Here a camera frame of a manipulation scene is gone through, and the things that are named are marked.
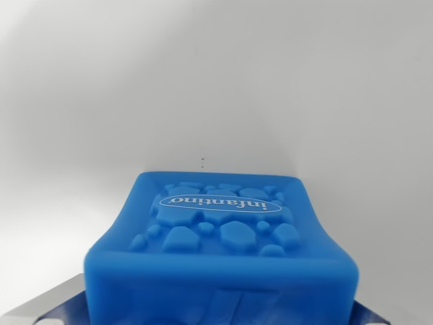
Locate blue soft infantino cube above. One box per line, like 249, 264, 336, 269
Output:
83, 171, 359, 325

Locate black-tipped silver gripper left finger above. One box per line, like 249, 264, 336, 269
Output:
0, 273, 89, 325

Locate black-tipped silver gripper right finger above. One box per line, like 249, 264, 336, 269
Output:
351, 290, 420, 325

